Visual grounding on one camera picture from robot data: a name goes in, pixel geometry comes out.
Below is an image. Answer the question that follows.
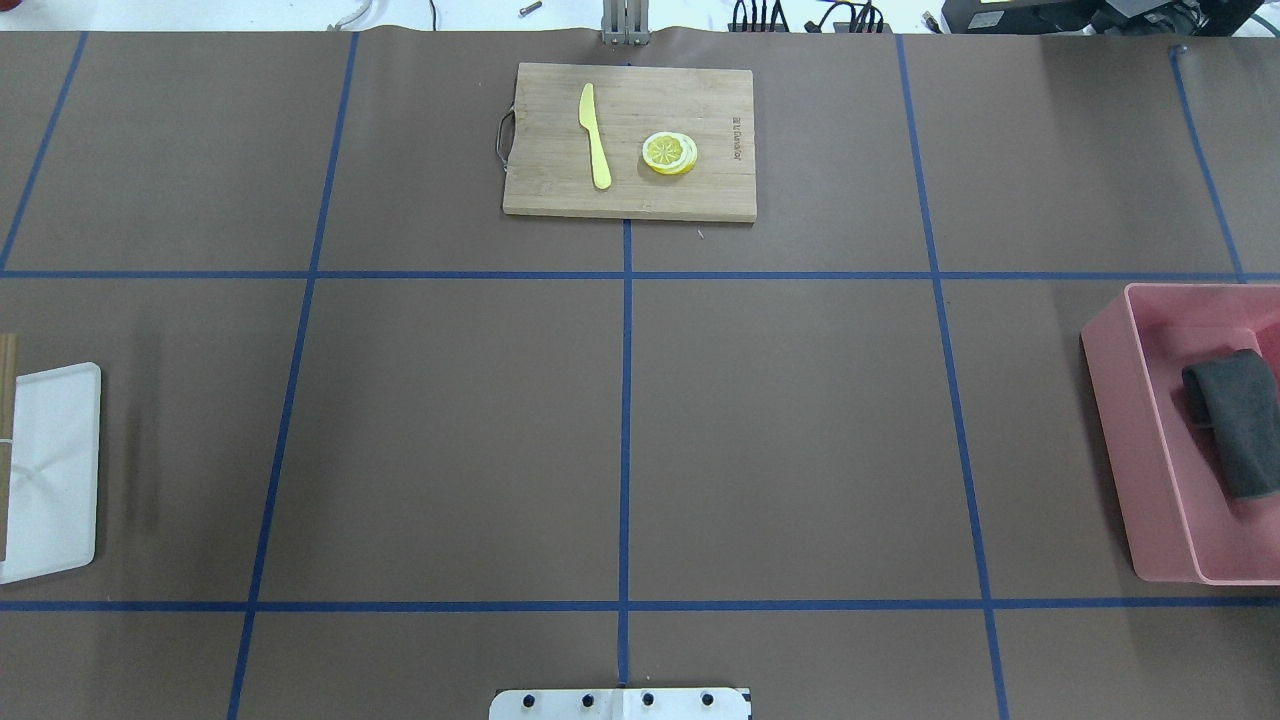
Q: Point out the grey cloth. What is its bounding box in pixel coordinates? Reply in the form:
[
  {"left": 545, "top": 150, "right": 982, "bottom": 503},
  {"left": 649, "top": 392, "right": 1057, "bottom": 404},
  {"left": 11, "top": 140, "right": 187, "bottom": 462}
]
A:
[{"left": 1181, "top": 348, "right": 1279, "bottom": 501}]

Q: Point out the yellow lemon slice toy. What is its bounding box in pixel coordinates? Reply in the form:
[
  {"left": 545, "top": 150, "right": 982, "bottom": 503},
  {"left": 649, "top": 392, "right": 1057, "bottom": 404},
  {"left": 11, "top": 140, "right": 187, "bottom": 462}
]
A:
[{"left": 641, "top": 131, "right": 699, "bottom": 176}]

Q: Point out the wooden cutting board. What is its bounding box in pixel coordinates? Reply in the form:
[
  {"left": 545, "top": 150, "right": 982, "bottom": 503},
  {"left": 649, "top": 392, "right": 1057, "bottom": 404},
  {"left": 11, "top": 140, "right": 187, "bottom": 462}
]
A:
[{"left": 502, "top": 61, "right": 758, "bottom": 224}]

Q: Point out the yellow plastic knife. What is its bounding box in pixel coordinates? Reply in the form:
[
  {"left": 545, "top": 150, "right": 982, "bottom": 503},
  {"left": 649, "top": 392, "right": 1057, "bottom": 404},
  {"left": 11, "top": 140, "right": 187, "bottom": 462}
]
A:
[{"left": 577, "top": 82, "right": 613, "bottom": 191}]

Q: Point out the pink plastic bin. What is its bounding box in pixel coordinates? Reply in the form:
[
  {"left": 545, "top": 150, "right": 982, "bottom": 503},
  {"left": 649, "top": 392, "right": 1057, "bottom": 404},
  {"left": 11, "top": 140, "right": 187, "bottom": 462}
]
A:
[{"left": 1082, "top": 283, "right": 1279, "bottom": 587}]

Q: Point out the black monitor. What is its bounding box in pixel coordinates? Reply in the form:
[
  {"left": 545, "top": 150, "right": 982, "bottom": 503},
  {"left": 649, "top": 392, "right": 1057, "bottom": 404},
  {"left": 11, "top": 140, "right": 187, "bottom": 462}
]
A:
[{"left": 941, "top": 1, "right": 1267, "bottom": 37}]

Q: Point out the white rectangular tray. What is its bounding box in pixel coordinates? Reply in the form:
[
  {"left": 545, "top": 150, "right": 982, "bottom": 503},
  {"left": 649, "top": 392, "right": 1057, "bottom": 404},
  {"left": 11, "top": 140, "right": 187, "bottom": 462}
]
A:
[{"left": 1, "top": 363, "right": 102, "bottom": 585}]

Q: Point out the aluminium frame post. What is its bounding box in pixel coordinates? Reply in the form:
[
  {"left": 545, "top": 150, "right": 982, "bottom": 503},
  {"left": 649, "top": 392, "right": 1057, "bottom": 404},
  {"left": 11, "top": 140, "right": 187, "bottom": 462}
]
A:
[{"left": 600, "top": 0, "right": 652, "bottom": 46}]

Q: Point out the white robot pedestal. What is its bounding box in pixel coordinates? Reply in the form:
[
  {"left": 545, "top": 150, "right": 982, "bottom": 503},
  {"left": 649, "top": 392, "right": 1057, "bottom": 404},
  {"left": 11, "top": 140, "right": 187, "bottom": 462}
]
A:
[{"left": 488, "top": 687, "right": 753, "bottom": 719}]

